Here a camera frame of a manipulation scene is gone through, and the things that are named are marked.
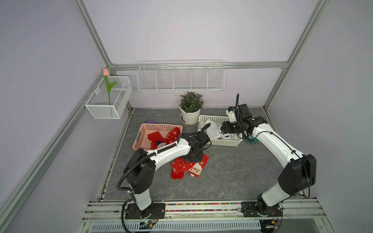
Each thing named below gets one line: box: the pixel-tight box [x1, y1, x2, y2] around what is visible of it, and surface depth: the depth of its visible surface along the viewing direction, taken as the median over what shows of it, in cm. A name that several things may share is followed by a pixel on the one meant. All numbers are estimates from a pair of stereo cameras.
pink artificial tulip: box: [102, 67, 118, 106], surface depth 86 cm
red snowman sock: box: [147, 131, 166, 150], surface depth 103 cm
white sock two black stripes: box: [206, 118, 225, 139], surface depth 100 cm
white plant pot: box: [178, 104, 201, 125], surface depth 107 cm
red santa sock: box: [187, 153, 210, 178], surface depth 89 cm
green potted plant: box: [178, 91, 204, 114], surface depth 103 cm
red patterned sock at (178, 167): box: [170, 156, 196, 180], surface depth 86 cm
